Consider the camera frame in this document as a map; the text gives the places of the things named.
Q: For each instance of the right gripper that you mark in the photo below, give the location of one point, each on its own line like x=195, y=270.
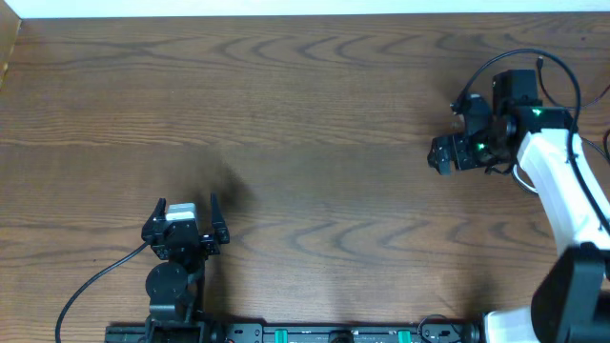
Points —
x=461, y=157

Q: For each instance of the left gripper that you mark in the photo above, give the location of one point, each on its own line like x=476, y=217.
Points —
x=211, y=245

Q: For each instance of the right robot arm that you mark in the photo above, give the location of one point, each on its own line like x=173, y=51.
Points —
x=569, y=305

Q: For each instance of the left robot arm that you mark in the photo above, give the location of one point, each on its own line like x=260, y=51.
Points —
x=175, y=286

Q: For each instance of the wooden side panel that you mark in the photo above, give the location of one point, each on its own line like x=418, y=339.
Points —
x=10, y=24

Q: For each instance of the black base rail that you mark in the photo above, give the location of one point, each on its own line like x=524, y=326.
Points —
x=435, y=331

